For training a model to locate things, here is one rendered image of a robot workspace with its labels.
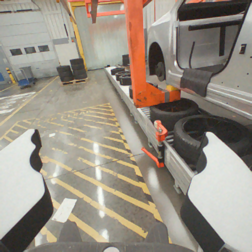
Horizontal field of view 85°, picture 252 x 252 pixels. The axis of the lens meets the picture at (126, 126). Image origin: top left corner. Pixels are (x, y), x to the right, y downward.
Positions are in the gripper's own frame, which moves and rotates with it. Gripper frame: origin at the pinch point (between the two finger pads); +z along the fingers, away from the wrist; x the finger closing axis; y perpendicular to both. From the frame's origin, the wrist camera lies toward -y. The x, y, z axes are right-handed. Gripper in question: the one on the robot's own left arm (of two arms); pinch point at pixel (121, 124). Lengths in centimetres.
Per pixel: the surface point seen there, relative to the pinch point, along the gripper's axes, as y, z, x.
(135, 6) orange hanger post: -43, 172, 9
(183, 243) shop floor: 118, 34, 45
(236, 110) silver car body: 35, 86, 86
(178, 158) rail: 79, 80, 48
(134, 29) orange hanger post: -23, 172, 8
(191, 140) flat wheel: 65, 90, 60
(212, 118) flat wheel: 60, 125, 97
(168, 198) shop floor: 119, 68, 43
